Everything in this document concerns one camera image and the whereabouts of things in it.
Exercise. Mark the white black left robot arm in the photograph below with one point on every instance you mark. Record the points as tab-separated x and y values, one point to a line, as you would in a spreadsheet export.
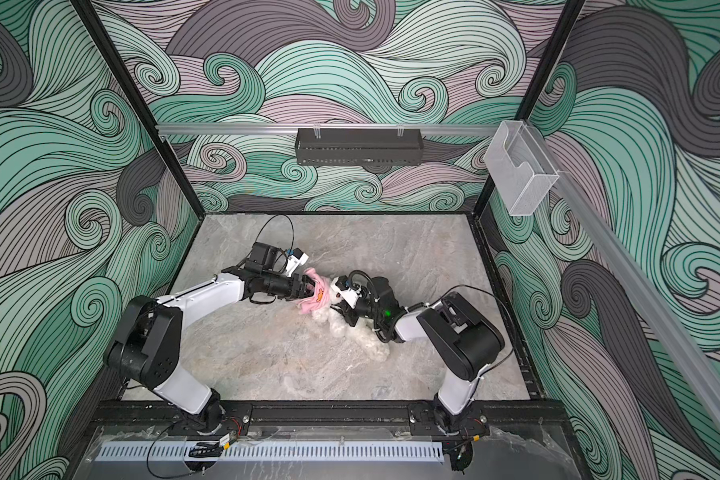
146	344

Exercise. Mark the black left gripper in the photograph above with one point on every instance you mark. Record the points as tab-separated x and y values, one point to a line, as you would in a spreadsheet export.
293	295

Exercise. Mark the black enclosure corner post right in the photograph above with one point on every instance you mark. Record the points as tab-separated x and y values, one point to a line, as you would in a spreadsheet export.
548	61

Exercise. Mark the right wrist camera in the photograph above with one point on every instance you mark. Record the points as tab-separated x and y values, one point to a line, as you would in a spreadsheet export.
343	291

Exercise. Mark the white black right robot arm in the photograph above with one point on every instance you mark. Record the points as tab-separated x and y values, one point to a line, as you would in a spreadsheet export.
465	340

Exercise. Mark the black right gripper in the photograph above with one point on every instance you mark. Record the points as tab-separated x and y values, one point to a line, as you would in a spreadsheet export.
347	311

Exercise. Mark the black enclosure corner post left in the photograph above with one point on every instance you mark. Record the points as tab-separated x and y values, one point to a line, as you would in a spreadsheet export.
109	53

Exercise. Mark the white plush teddy bear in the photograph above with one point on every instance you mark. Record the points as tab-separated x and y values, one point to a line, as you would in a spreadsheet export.
344	322

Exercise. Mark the pink knitted bear sweater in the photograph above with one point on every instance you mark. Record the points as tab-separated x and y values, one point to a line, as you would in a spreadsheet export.
321	296

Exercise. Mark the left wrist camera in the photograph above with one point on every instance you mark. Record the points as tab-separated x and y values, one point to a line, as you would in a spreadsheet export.
295	259

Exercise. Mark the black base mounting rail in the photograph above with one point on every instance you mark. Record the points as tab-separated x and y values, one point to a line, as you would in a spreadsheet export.
418	417

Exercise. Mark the aluminium rail wall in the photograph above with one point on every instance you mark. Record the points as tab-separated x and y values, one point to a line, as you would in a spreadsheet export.
593	209
249	128

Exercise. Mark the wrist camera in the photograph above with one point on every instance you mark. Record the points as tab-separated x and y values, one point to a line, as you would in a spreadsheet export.
343	291
295	259

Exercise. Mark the aluminium rail right wall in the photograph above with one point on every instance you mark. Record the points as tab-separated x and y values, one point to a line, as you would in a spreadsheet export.
593	209

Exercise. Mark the black enclosure corner post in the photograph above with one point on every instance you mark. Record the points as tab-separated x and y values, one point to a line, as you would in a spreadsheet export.
109	53
548	61

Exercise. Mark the clear plastic wall bin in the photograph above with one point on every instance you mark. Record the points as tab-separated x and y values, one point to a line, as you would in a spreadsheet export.
521	166

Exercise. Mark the aluminium rail back wall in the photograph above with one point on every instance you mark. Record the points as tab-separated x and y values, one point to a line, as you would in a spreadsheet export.
249	128

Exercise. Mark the black perforated wall tray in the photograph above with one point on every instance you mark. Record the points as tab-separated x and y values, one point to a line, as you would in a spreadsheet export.
359	148

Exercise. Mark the white slotted cable duct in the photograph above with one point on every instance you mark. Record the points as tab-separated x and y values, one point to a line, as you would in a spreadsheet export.
277	451

